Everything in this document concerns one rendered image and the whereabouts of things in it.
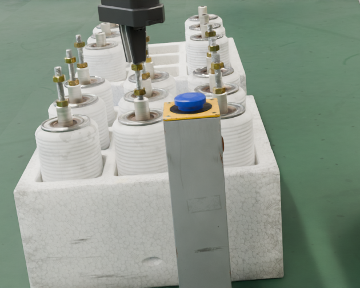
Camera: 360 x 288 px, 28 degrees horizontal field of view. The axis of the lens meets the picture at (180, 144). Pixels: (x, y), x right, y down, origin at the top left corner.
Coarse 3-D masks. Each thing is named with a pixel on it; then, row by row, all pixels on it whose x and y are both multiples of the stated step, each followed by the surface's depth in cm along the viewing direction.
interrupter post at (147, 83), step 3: (147, 78) 119; (150, 78) 119; (144, 81) 118; (147, 81) 118; (150, 81) 119; (144, 84) 118; (147, 84) 118; (150, 84) 119; (147, 87) 118; (150, 87) 119; (147, 90) 118; (150, 90) 119; (147, 93) 119; (150, 93) 119; (144, 96) 119; (147, 96) 119; (150, 96) 119
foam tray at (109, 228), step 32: (256, 128) 121; (32, 160) 116; (256, 160) 111; (32, 192) 105; (64, 192) 105; (96, 192) 105; (128, 192) 105; (160, 192) 105; (256, 192) 105; (32, 224) 106; (64, 224) 106; (96, 224) 106; (128, 224) 106; (160, 224) 106; (256, 224) 106; (32, 256) 108; (64, 256) 108; (96, 256) 108; (128, 256) 108; (160, 256) 108; (256, 256) 108
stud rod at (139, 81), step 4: (136, 64) 105; (136, 72) 106; (140, 72) 106; (136, 76) 106; (140, 76) 106; (136, 80) 107; (140, 80) 106; (136, 84) 107; (140, 84) 107; (140, 88) 107; (140, 96) 107
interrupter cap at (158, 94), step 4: (152, 88) 123; (156, 88) 123; (160, 88) 122; (128, 92) 122; (132, 92) 122; (156, 92) 121; (160, 92) 120; (164, 92) 120; (168, 92) 120; (124, 96) 119; (128, 96) 120; (132, 96) 120; (136, 96) 120; (152, 96) 120; (156, 96) 118; (160, 96) 118; (164, 96) 118; (128, 100) 117; (132, 100) 117; (152, 100) 116; (156, 100) 117
